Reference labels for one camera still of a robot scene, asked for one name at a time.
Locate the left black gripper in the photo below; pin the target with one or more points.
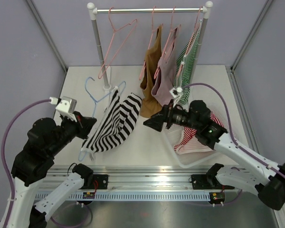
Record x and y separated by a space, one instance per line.
84 124

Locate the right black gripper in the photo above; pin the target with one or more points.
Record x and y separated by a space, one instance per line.
156 121

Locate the brown tank top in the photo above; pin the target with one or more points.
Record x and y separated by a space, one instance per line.
150 105

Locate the blue wire hanger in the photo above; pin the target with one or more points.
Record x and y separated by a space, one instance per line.
107 94

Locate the black white striped tank top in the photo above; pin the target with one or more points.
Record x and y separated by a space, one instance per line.
118 122

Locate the red striped tank top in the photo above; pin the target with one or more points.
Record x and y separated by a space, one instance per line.
188 143

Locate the pink wire hanger brown top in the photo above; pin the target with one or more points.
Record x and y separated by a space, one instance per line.
151 42

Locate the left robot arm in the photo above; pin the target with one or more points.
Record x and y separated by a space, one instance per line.
30 167

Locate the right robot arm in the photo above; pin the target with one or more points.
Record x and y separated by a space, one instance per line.
240 154

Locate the mauve pink tank top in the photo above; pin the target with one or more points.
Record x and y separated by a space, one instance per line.
166 69

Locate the green striped tank top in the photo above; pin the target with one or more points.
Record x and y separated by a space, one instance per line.
187 58

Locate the white plastic basket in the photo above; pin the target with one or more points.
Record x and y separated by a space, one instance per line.
169 138

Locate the white and grey clothes rack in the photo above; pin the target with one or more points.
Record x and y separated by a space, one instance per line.
94 11

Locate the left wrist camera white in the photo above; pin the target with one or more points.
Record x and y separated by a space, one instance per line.
66 108

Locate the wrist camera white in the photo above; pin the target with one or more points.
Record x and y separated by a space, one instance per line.
66 108
176 93

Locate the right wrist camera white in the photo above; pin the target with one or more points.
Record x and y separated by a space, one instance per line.
176 93

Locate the pink wire hanger mauve top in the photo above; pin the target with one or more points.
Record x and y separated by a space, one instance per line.
166 44

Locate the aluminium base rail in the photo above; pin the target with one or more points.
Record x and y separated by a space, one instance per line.
165 184

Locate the right aluminium frame post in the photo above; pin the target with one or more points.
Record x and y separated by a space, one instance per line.
267 5

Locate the aluminium frame post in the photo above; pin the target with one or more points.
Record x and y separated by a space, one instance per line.
42 26
267 5

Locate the pink wire hanger green top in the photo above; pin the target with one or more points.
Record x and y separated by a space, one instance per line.
197 21

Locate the left aluminium frame post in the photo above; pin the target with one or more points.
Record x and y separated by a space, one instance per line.
42 26

